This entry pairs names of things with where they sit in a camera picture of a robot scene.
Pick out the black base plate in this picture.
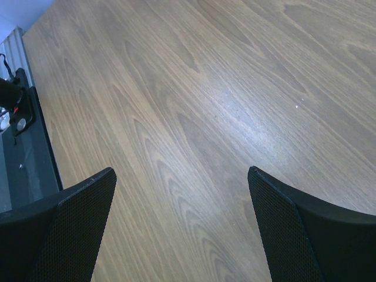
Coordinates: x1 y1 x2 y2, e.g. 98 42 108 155
1 68 63 213

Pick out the aluminium frame rail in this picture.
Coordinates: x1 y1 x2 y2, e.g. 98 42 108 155
1 26 28 80

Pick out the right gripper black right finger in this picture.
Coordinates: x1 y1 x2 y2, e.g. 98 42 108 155
248 166 375 281

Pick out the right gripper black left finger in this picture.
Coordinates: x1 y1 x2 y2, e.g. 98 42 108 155
1 167 117 281

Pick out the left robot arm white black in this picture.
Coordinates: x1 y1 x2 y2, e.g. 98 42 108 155
1 78 24 132

